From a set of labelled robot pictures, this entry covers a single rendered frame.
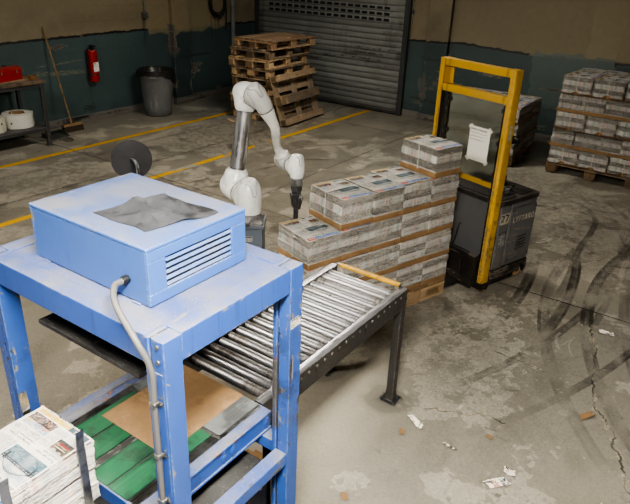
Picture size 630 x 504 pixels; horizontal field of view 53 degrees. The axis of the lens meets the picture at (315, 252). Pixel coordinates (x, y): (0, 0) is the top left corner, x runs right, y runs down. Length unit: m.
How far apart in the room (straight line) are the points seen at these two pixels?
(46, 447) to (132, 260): 0.72
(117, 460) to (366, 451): 1.64
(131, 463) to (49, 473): 0.41
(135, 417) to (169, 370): 0.90
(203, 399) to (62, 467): 0.76
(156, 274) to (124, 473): 0.88
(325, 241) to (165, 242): 2.43
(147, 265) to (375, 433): 2.29
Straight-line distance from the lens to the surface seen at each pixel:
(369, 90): 11.93
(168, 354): 1.87
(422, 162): 4.92
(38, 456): 2.32
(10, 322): 2.62
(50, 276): 2.29
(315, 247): 4.25
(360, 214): 4.44
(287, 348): 2.40
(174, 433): 2.05
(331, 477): 3.62
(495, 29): 10.89
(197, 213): 2.15
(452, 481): 3.71
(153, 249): 1.94
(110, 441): 2.70
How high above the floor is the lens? 2.56
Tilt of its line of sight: 25 degrees down
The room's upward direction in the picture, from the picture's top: 2 degrees clockwise
